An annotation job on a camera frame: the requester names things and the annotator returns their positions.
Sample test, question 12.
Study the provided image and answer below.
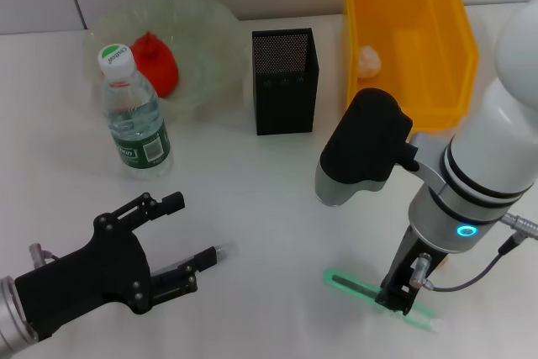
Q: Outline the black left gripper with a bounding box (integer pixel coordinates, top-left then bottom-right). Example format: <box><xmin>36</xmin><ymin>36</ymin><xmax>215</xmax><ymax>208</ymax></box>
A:
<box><xmin>14</xmin><ymin>192</ymin><xmax>222</xmax><ymax>341</ymax></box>

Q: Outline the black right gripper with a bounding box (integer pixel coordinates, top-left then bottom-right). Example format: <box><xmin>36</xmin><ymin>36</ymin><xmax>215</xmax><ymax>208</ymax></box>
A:
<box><xmin>374</xmin><ymin>226</ymin><xmax>446</xmax><ymax>317</ymax></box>

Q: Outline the green utility knife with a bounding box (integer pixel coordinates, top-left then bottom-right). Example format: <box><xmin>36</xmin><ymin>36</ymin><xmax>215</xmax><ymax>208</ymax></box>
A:
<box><xmin>322</xmin><ymin>268</ymin><xmax>449</xmax><ymax>333</ymax></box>

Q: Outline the clear green-label water bottle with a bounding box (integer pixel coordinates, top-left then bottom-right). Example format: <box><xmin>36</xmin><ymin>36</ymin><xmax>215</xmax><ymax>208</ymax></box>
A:
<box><xmin>98</xmin><ymin>43</ymin><xmax>174</xmax><ymax>182</ymax></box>

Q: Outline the red funnel-shaped object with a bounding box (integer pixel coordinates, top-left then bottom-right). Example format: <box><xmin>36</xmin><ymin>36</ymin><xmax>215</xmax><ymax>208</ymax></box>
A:
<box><xmin>129</xmin><ymin>30</ymin><xmax>181</xmax><ymax>99</ymax></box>

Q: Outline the white paper ball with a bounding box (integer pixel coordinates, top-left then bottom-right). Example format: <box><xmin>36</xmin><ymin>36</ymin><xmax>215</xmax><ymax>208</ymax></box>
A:
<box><xmin>356</xmin><ymin>45</ymin><xmax>383</xmax><ymax>79</ymax></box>

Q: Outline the grey marker pen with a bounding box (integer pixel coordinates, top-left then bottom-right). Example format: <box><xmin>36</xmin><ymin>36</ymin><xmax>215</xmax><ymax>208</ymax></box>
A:
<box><xmin>153</xmin><ymin>243</ymin><xmax>239</xmax><ymax>278</ymax></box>

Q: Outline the black mesh pen holder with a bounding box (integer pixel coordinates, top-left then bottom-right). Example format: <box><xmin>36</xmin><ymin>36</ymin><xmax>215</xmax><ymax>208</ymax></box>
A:
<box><xmin>251</xmin><ymin>27</ymin><xmax>321</xmax><ymax>136</ymax></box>

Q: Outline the green glass fruit plate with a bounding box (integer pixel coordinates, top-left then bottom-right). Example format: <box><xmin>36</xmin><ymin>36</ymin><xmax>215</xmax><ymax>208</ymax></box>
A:
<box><xmin>82</xmin><ymin>0</ymin><xmax>245</xmax><ymax>119</ymax></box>

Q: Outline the right gripper silver plug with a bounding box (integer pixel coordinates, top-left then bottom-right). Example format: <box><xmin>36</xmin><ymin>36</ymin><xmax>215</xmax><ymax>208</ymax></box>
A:
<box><xmin>411</xmin><ymin>252</ymin><xmax>434</xmax><ymax>288</ymax></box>

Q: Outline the gripper silver plug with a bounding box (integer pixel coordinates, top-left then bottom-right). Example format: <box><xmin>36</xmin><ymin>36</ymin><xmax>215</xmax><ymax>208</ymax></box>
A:
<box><xmin>411</xmin><ymin>252</ymin><xmax>434</xmax><ymax>288</ymax></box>
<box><xmin>28</xmin><ymin>242</ymin><xmax>60</xmax><ymax>268</ymax></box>

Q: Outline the left gripper silver plug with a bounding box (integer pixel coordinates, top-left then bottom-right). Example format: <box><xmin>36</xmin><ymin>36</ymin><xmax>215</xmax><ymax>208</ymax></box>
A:
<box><xmin>28</xmin><ymin>242</ymin><xmax>60</xmax><ymax>268</ymax></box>

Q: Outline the yellow plastic bin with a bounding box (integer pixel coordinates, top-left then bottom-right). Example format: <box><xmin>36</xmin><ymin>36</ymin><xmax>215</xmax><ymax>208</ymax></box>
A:
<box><xmin>340</xmin><ymin>0</ymin><xmax>480</xmax><ymax>133</ymax></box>

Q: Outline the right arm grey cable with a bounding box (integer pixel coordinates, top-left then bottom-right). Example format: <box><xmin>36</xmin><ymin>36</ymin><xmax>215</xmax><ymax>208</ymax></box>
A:
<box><xmin>422</xmin><ymin>212</ymin><xmax>538</xmax><ymax>293</ymax></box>

